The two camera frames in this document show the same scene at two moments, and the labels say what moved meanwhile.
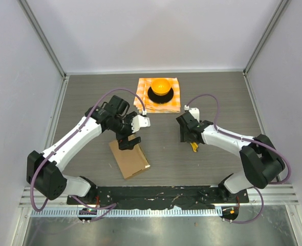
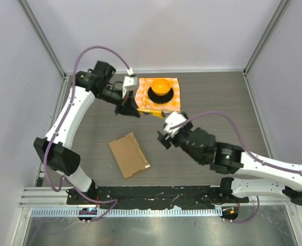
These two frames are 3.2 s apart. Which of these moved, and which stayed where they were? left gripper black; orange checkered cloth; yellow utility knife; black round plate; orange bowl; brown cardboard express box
Moved: left gripper black; yellow utility knife
Stayed: orange bowl; brown cardboard express box; black round plate; orange checkered cloth
